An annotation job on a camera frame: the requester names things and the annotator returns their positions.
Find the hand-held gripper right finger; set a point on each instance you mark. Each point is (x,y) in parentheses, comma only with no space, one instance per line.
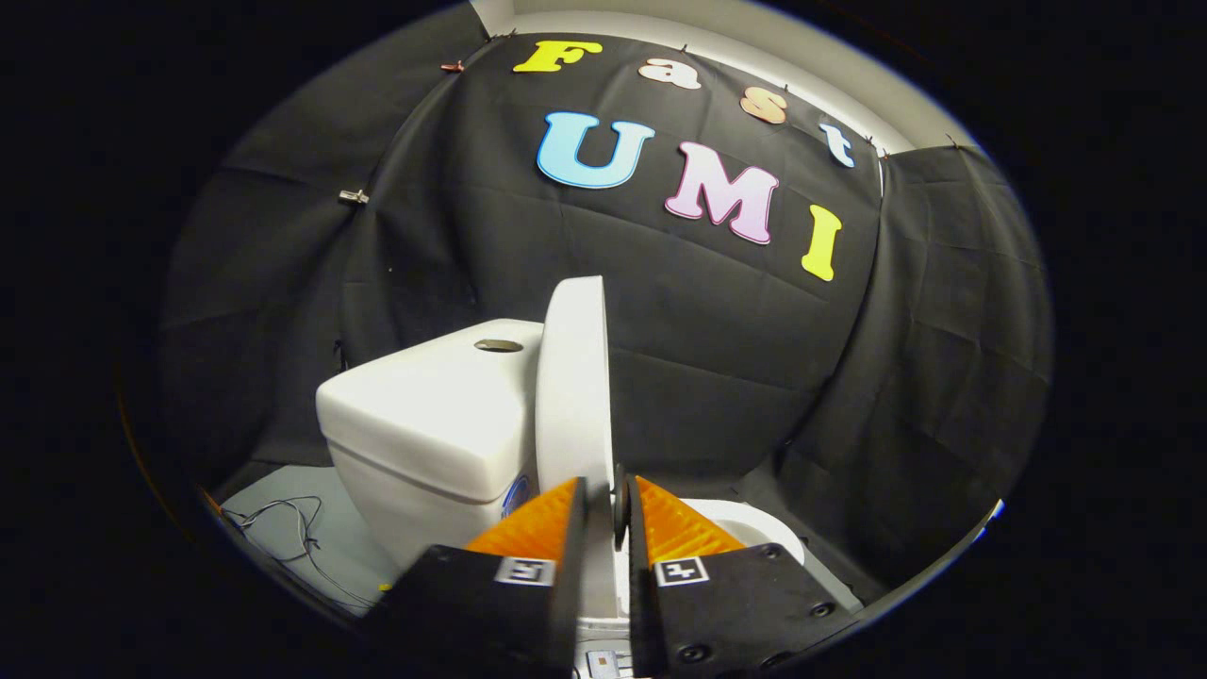
(639,604)

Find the small gray device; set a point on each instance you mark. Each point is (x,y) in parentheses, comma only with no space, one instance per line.
(608,665)

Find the small metal clip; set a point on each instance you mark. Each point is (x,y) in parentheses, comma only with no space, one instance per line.
(354,196)

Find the white toilet seat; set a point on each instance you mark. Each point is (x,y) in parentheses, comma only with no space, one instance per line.
(754,528)

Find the black backdrop cloth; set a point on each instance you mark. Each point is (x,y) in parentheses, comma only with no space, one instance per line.
(707,358)

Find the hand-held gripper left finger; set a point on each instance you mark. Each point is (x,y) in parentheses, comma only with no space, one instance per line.
(566,585)

